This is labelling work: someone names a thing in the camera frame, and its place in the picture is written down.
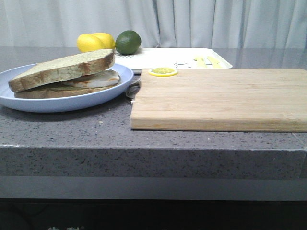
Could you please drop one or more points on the wooden cutting board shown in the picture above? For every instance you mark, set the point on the wooden cutting board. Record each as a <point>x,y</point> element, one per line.
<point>253,100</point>

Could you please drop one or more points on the yellow plastic knife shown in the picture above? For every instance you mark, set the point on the yellow plastic knife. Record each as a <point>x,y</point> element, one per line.
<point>215,62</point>

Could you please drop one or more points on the white grey curtain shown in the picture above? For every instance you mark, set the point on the white grey curtain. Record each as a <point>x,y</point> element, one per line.
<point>160,23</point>

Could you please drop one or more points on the yellow lemon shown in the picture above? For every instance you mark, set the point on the yellow lemon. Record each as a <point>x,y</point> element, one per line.
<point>107,40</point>
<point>88,42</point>

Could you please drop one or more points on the fried egg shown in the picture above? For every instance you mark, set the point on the fried egg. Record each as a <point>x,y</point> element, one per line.
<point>102,79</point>

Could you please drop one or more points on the yellow plastic fork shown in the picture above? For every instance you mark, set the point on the yellow plastic fork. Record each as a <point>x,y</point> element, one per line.
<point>200,62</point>

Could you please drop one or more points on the green lime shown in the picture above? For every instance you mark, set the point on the green lime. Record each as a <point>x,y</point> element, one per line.
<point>128,42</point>

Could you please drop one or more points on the cream white tray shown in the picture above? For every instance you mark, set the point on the cream white tray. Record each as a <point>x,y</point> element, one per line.
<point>176,58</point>

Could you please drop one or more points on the bread slice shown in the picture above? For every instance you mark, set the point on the bread slice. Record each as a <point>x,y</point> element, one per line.
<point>62,69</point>
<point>66,89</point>

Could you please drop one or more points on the front yellow lemon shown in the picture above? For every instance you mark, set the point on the front yellow lemon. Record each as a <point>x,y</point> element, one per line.
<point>88,42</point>

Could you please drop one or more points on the light blue round plate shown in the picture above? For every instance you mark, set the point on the light blue round plate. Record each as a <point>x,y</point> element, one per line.
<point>63,104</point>

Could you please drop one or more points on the lemon slice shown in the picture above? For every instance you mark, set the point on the lemon slice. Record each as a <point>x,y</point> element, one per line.
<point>162,72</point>

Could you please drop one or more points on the rear yellow lemon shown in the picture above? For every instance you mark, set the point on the rear yellow lemon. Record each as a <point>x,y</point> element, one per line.
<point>107,40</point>

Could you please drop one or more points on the metal cutting board handle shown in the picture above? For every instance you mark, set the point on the metal cutting board handle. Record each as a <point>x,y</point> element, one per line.
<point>133,89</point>

